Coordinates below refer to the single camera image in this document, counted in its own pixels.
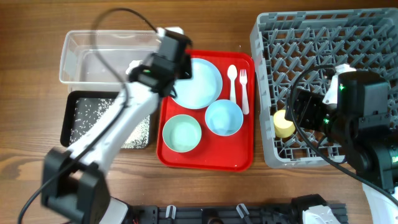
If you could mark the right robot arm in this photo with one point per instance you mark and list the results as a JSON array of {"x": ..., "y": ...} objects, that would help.
[{"x": 354, "y": 114}]

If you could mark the white plastic spoon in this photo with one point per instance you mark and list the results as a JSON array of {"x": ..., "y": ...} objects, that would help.
[{"x": 232, "y": 75}]

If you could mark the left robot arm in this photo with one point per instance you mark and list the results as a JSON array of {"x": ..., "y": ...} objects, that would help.
[{"x": 74, "y": 181}]

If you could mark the white tissue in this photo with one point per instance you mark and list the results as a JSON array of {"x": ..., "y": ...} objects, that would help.
[{"x": 132, "y": 65}]

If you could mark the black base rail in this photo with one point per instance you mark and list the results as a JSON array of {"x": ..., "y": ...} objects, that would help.
[{"x": 266, "y": 214}]

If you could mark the white plastic fork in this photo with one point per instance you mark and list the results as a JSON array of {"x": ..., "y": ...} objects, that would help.
[{"x": 243, "y": 79}]

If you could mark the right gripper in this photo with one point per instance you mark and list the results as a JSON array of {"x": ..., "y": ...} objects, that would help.
[{"x": 296, "y": 104}]

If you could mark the yellow plastic cup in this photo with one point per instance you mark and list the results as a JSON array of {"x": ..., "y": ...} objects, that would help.
[{"x": 283, "y": 128}]

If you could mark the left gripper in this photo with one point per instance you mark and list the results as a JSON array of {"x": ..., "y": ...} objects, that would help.
[{"x": 189, "y": 65}]

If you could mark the red serving tray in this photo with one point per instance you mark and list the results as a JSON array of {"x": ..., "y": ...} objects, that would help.
[{"x": 213, "y": 152}]

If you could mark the light blue bowl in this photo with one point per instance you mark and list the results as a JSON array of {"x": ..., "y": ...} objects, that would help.
[{"x": 224, "y": 118}]

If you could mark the light blue plate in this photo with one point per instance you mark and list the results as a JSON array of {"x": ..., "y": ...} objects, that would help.
[{"x": 202, "y": 89}]

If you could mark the mint green bowl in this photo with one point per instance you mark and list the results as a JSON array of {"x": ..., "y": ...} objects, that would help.
[{"x": 181, "y": 133}]

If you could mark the rice and food scraps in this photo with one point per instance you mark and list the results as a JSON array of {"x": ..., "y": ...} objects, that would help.
[{"x": 88, "y": 110}]

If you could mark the clear plastic bin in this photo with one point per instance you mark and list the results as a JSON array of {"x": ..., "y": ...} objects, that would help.
[{"x": 80, "y": 69}]

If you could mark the black plastic tray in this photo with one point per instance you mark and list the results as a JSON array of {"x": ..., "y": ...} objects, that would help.
[{"x": 70, "y": 106}]

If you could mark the grey dishwasher rack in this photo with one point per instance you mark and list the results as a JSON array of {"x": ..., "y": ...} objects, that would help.
[{"x": 283, "y": 44}]

